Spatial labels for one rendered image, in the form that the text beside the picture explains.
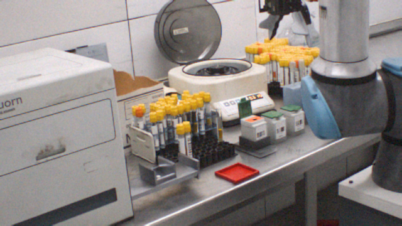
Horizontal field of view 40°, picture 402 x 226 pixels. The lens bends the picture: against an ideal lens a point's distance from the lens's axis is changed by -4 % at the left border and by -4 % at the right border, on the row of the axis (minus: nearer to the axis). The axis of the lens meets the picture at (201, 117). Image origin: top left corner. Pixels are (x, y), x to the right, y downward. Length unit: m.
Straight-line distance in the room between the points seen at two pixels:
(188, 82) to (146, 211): 0.53
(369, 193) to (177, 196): 0.38
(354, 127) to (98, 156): 0.45
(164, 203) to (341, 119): 0.38
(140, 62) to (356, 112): 0.94
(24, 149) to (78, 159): 0.10
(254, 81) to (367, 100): 0.63
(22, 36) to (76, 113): 0.66
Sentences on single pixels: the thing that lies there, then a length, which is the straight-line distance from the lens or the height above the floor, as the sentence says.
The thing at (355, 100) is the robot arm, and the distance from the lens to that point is 0.97.
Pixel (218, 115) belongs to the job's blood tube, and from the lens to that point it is 1.31.
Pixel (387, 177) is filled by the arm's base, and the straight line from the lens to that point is 1.08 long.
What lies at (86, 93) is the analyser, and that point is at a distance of 0.97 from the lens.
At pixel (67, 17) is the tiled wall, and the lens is 1.64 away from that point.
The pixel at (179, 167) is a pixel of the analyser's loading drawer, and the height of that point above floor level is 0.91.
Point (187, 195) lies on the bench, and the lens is 1.15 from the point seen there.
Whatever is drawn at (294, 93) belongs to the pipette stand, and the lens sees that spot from 1.46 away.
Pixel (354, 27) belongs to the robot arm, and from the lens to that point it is 0.95.
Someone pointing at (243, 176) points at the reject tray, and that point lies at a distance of 1.21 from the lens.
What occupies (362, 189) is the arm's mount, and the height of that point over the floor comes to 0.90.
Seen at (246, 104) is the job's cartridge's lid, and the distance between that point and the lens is 1.33.
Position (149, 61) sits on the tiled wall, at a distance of 1.79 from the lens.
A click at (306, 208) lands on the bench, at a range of 1.40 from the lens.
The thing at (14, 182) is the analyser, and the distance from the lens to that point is 0.95.
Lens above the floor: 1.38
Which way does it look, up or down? 19 degrees down
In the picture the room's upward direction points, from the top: 5 degrees counter-clockwise
